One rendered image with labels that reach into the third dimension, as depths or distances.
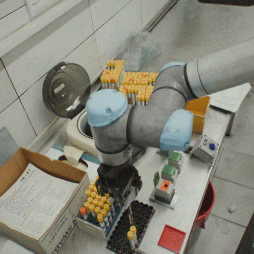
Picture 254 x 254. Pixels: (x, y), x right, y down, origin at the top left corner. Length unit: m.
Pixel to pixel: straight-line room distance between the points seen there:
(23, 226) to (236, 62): 0.75
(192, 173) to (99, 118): 0.62
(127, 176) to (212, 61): 0.30
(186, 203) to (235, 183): 1.19
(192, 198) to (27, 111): 0.68
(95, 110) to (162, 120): 0.12
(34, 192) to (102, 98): 0.57
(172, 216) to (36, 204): 0.44
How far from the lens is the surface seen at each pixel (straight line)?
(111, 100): 0.49
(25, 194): 1.01
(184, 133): 0.47
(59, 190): 0.97
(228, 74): 0.53
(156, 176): 0.89
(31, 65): 1.08
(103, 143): 0.53
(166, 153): 1.06
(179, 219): 0.94
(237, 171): 2.20
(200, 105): 1.23
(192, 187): 1.01
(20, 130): 1.11
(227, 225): 1.95
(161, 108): 0.49
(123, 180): 0.64
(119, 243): 0.89
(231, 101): 1.33
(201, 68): 0.55
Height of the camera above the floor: 1.71
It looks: 44 degrees down
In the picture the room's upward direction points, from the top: 7 degrees counter-clockwise
